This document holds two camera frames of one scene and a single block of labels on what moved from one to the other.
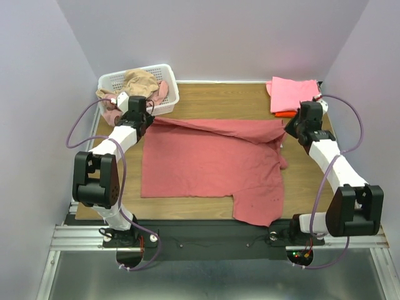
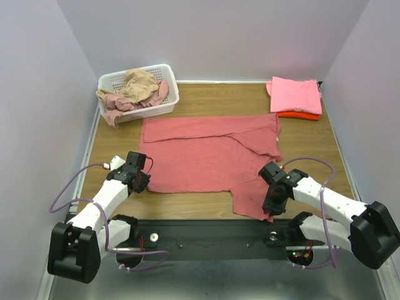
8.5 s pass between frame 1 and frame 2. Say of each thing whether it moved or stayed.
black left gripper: moved
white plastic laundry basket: stayed
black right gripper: moved
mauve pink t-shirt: stayed
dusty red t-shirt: moved
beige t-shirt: stayed
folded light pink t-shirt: stayed
